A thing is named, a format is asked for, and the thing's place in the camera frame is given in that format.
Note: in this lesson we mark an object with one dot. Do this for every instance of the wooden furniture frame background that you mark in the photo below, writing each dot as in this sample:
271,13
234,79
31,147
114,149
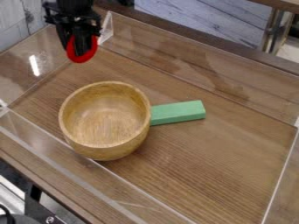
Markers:
282,15

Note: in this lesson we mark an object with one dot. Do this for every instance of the red felt strawberry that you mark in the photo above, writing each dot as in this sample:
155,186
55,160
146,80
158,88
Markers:
90,53

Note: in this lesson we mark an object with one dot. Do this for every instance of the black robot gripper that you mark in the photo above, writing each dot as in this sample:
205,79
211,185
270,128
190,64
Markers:
75,18

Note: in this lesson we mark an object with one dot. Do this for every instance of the black table leg clamp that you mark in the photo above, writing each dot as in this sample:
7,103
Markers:
37,210

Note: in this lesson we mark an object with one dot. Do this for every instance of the clear acrylic corner bracket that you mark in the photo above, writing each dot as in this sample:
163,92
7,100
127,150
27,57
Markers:
107,29

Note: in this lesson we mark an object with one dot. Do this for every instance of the wooden bowl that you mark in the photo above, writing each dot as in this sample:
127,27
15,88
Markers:
105,120

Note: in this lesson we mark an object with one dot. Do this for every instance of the green rectangular block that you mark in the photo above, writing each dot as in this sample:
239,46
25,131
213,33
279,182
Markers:
178,112

